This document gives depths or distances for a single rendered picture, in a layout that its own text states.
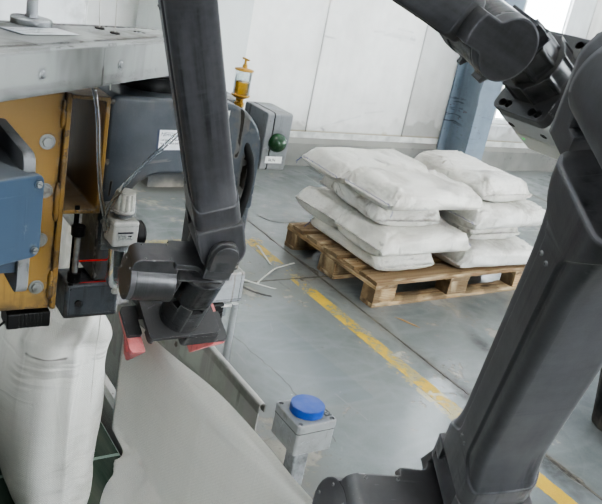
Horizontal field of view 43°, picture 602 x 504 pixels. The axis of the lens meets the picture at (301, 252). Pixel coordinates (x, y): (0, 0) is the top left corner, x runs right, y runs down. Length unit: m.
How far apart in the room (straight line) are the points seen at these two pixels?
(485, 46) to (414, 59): 5.79
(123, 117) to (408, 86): 5.71
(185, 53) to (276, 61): 5.13
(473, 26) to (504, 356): 0.48
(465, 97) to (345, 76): 1.26
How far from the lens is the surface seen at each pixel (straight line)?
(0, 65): 0.84
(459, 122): 7.07
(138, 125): 1.10
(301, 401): 1.35
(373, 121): 6.58
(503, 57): 0.92
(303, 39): 6.01
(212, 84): 0.82
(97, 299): 1.17
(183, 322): 1.03
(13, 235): 0.83
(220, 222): 0.91
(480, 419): 0.55
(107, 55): 0.99
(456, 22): 0.89
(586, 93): 0.37
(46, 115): 1.06
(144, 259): 0.94
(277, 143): 1.19
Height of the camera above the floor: 1.56
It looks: 21 degrees down
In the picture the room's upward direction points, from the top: 12 degrees clockwise
